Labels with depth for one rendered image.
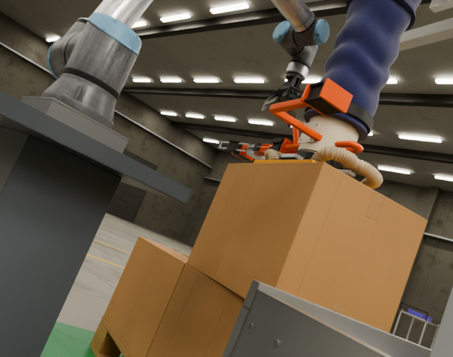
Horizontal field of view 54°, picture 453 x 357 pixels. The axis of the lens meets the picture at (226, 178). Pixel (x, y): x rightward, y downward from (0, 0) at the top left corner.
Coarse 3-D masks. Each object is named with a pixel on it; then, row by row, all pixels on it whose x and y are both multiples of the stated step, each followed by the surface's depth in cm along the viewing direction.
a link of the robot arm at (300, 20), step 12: (276, 0) 157; (288, 0) 157; (300, 0) 160; (288, 12) 161; (300, 12) 161; (300, 24) 164; (312, 24) 165; (324, 24) 167; (300, 36) 170; (312, 36) 167; (324, 36) 169
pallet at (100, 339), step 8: (104, 320) 203; (104, 328) 199; (96, 336) 203; (104, 336) 195; (112, 336) 187; (96, 344) 199; (104, 344) 194; (112, 344) 196; (120, 344) 177; (96, 352) 195; (104, 352) 194; (112, 352) 196; (120, 352) 198
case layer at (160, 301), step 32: (160, 256) 181; (128, 288) 196; (160, 288) 168; (192, 288) 148; (224, 288) 132; (128, 320) 181; (160, 320) 158; (192, 320) 139; (224, 320) 125; (128, 352) 168; (160, 352) 148; (192, 352) 132
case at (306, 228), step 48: (240, 192) 148; (288, 192) 121; (336, 192) 115; (240, 240) 134; (288, 240) 112; (336, 240) 115; (384, 240) 121; (240, 288) 122; (288, 288) 110; (336, 288) 115; (384, 288) 122
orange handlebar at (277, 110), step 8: (280, 104) 128; (288, 104) 123; (296, 104) 120; (304, 104) 117; (272, 112) 133; (280, 112) 134; (288, 120) 135; (296, 120) 136; (296, 128) 138; (304, 128) 137; (312, 136) 139; (320, 136) 140; (264, 144) 180; (288, 144) 164; (296, 144) 159; (336, 144) 139; (344, 144) 135; (352, 144) 133; (360, 144) 134; (264, 152) 181; (296, 152) 165; (352, 152) 138; (360, 152) 136
